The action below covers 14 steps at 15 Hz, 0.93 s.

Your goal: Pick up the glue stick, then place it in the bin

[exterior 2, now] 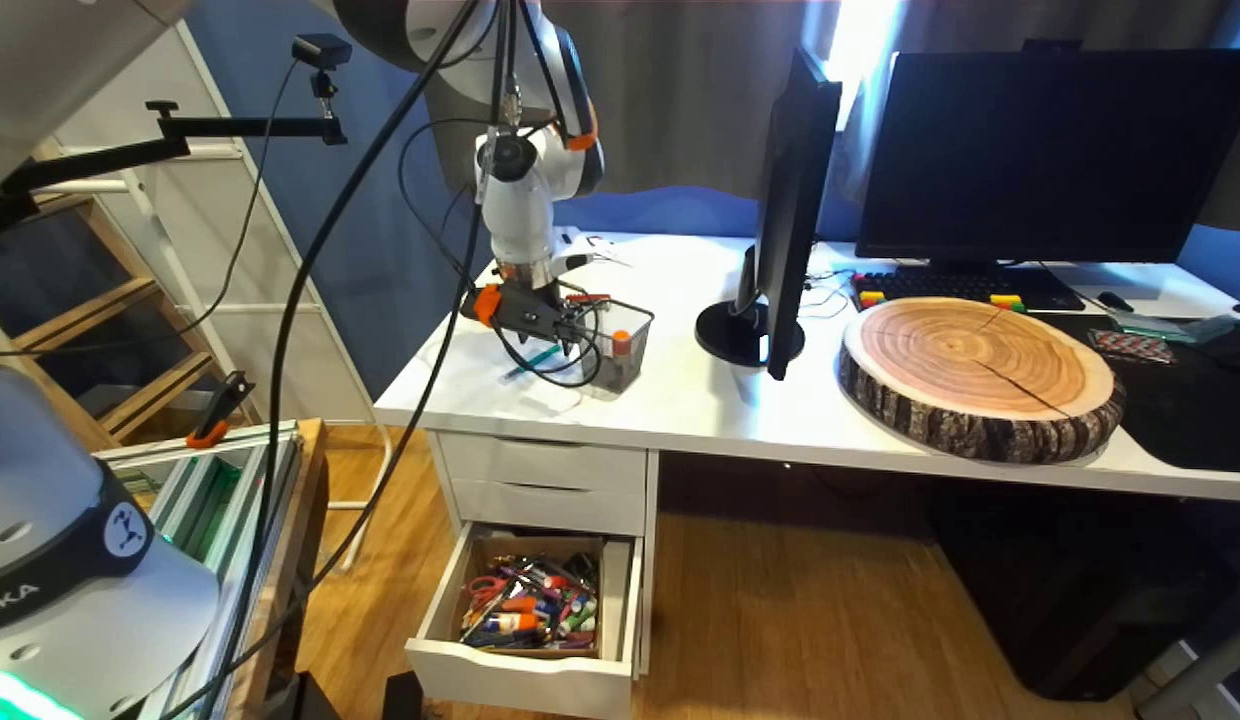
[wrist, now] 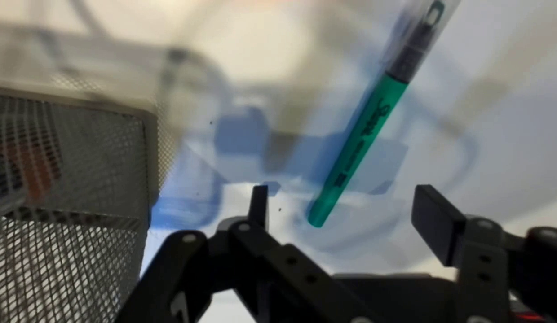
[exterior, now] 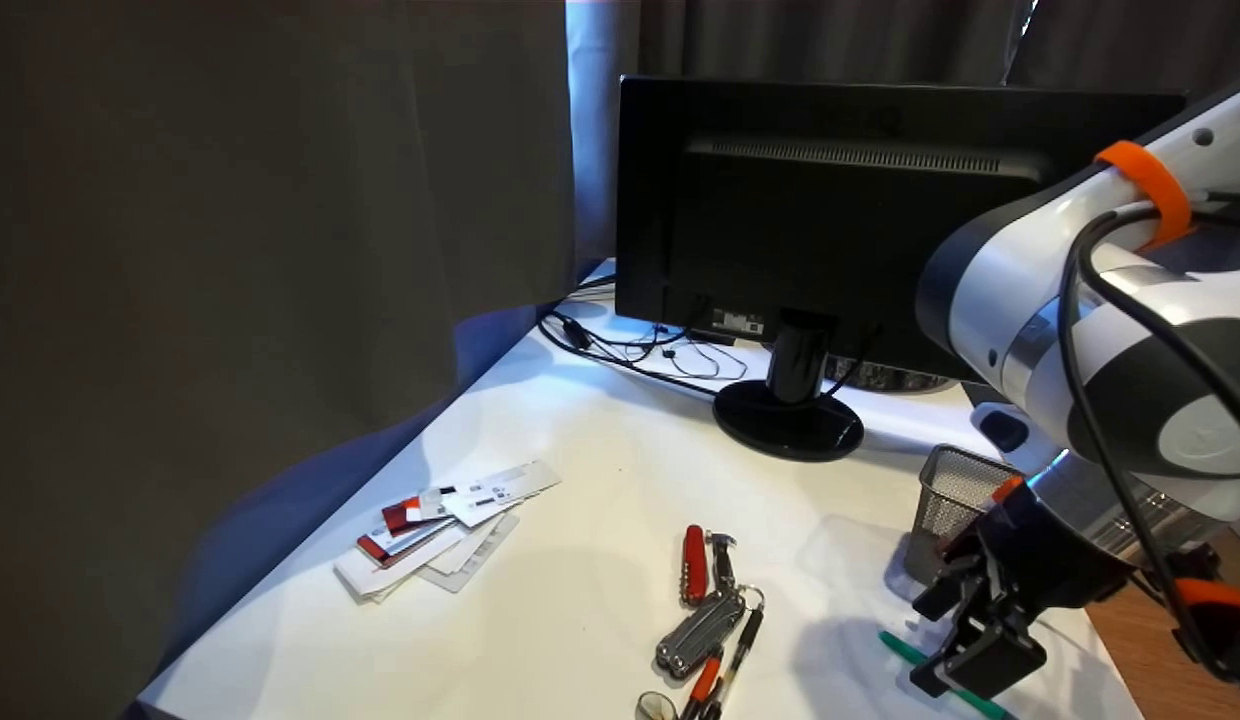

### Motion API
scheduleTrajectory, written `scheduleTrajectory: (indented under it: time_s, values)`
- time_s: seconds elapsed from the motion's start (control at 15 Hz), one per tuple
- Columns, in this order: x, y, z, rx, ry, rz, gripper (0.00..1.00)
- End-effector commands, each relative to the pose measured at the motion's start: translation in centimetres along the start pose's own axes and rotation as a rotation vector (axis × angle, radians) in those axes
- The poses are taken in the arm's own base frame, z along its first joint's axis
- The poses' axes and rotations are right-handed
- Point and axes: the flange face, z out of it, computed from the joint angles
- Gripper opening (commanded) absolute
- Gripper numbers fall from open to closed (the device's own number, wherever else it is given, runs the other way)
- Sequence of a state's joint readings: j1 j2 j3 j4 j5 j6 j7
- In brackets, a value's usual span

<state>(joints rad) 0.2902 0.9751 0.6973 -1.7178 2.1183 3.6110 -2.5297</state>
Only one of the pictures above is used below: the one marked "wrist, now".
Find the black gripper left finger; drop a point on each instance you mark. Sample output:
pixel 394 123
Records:
pixel 243 274

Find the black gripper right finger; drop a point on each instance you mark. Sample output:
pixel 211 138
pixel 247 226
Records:
pixel 500 269

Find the grey mesh bin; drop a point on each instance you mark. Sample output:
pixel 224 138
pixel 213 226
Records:
pixel 69 251

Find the orange capped glue stick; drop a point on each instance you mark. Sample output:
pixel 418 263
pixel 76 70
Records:
pixel 37 170

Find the green marker pen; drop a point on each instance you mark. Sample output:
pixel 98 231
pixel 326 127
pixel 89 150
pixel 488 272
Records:
pixel 362 136

